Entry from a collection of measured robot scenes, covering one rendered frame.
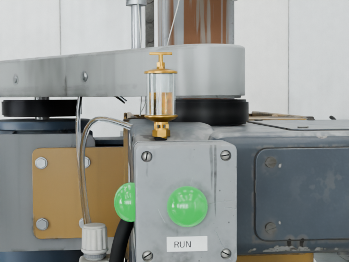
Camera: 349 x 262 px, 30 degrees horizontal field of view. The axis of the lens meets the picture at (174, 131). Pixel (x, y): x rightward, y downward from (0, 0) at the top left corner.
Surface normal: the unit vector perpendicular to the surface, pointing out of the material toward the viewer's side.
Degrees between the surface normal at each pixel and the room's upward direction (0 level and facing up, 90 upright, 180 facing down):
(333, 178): 90
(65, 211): 90
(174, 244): 90
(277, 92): 90
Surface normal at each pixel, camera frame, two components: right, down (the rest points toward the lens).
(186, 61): -0.51, 0.05
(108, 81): -0.72, 0.04
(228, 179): 0.09, 0.05
